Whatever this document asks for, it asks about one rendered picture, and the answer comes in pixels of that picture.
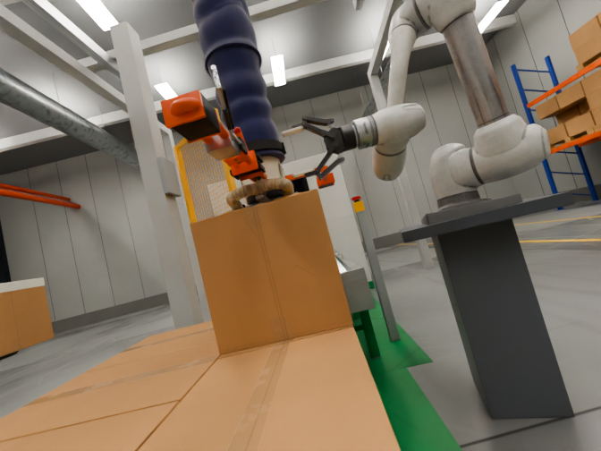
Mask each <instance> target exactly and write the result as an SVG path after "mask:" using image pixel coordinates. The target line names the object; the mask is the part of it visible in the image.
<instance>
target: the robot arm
mask: <svg viewBox="0 0 601 451"><path fill-rule="evenodd" d="M476 6H477V3H476V0H408V1H407V2H406V3H405V4H403V5H402V6H401V7H399V8H398V10H397V11H396V12H395V14H394V16H393V18H392V20H391V23H390V27H389V32H388V40H389V47H390V52H391V66H390V75H389V86H388V96H387V107H386V108H384V109H382V110H379V111H378V112H376V113H375V114H373V115H368V116H366V117H363V118H360V119H357V120H354V121H353V122H352V125H351V124H347V125H344V126H341V127H338V128H335V127H334V119H333V118H331V119H322V118H316V117H311V116H305V115H304V116H303V117H302V122H301V123H299V124H295V125H293V126H292V129H290V130H287V131H283V132H281V134H282V136H283V137H286V136H290V135H293V134H296V133H299V132H303V131H304V130H303V129H305V130H307V131H310V132H313V133H315V134H317V135H319V136H321V137H322V138H324V143H325V144H326V150H327V153H326V155H325V156H324V158H323V159H322V161H321V162H320V164H319V165H318V167H317V168H316V170H315V168H314V167H313V168H310V169H307V170H304V171H300V172H298V173H294V174H292V177H293V178H296V177H299V176H303V175H305V177H311V176H314V175H315V176H316V177H317V178H318V180H322V179H323V178H324V177H325V176H326V175H327V174H329V173H330V172H331V171H332V170H333V169H334V168H335V167H337V166H338V165H340V164H341V163H343V162H344V160H345V158H344V157H343V154H342V153H343V152H344V151H348V150H352V149H356V148H358V149H365V148H369V147H373V146H374V148H373V161H372V162H373V170H374V173H375V175H376V177H377V178H378V179H380V180H383V181H387V182H388V181H393V180H395V179H396V178H397V177H398V176H399V175H400V174H401V172H402V170H403V168H404V164H405V159H406V155H407V143H408V142H409V140H410V139H411V138H412V137H414V136H416V135H417V134H419V133H420V132H421V131H422V130H423V129H424V128H425V127H426V114H425V111H424V109H423V108H422V106H420V105H419V104H416V103H409V104H403V99H404V92H405V86H406V79H407V72H408V65H409V59H410V55H411V50H412V48H413V46H414V44H415V41H416V39H418V38H419V37H420V36H421V35H422V34H424V33H425V32H426V31H427V30H429V29H430V28H432V27H434V28H435V29H436V30H437V31H438V32H439V33H441V34H443V35H444V39H445V42H446V45H447V46H448V49H449V52H450V54H451V57H452V59H453V63H454V66H455V68H456V71H457V73H458V75H459V78H460V81H461V85H462V87H463V89H464V92H465V95H466V97H467V100H468V102H469V104H470V109H471V111H472V114H473V116H474V119H475V121H476V124H477V127H478V129H477V130H476V132H475V134H474V137H473V139H474V147H472V148H467V149H466V147H465V146H464V145H462V144H460V143H450V144H446V145H444V146H442V147H440V148H438V149H436V150H435V151H434V153H433V155H432V156H431V158H430V165H429V173H430V180H431V183H432V187H433V191H434V194H435V196H436V201H437V206H438V210H437V211H440V210H445V209H449V208H457V207H461V206H465V205H469V204H473V203H478V202H482V201H486V200H491V198H489V199H481V198H480V196H479V194H478V187H479V186H481V185H483V184H485V183H492V182H496V181H500V180H503V179H507V178H510V177H513V176H515V175H518V174H522V173H525V172H527V171H529V170H530V169H531V168H533V167H535V166H537V165H538V164H540V163H541V162H542V161H544V160H545V159H546V158H547V157H548V156H550V154H551V148H550V141H549V138H548V133H547V130H546V129H544V128H543V127H542V126H540V125H538V124H534V123H533V124H530V125H526V123H525V122H524V121H523V120H522V118H521V117H520V116H518V115H514V114H512V115H510V113H509V110H508V108H507V105H506V103H505V100H504V96H503V93H502V91H501V89H500V86H499V83H498V80H497V78H496V76H495V71H494V68H493V66H492V64H491V61H490V58H489V54H488V52H487V48H486V45H485V42H484V40H483V38H482V35H481V32H480V30H479V27H478V23H477V21H476V18H475V15H474V12H475V10H476ZM310 123H311V124H316V125H322V126H327V127H329V128H331V129H330V130H329V132H328V131H325V130H321V129H319V128H317V127H316V126H313V125H311V124H310ZM333 154H336V155H339V156H338V157H337V159H336V160H335V161H334V162H333V163H332V164H331V165H330V166H329V167H328V168H326V169H325V170H324V171H323V172H322V173H320V171H321V170H322V168H323V167H324V165H325V164H326V162H327V161H328V159H329V158H330V157H331V156H332V155H333Z"/></svg>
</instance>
